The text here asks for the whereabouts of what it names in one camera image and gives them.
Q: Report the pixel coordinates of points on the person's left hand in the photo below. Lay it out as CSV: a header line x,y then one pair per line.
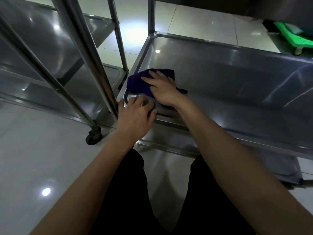
x,y
133,119

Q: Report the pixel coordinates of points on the person's right hand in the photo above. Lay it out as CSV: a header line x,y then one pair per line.
x,y
166,91

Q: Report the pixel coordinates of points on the person's left fingers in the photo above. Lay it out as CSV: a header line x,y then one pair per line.
x,y
140,104

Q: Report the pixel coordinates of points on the person's right middle finger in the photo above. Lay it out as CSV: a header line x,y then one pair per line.
x,y
155,75

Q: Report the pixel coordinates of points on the person's right thumb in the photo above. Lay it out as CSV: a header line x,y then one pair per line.
x,y
154,93

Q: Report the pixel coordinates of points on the dark purple cleaning cloth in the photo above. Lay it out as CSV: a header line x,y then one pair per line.
x,y
139,81

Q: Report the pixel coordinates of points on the wide stainless steel trolley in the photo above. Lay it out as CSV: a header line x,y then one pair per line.
x,y
232,78

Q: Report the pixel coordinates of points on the person's right forearm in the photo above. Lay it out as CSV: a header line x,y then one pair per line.
x,y
232,163

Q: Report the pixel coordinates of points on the person's left forearm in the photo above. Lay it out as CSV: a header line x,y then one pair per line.
x,y
93,188

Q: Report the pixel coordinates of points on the black caster wheel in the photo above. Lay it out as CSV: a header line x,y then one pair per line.
x,y
93,137

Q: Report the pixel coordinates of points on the black trousers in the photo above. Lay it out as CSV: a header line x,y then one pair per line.
x,y
129,205

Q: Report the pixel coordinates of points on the narrow stainless steel trolley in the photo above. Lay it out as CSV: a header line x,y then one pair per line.
x,y
46,58

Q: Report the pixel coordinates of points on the green plastic dolly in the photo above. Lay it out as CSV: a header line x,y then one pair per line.
x,y
294,36

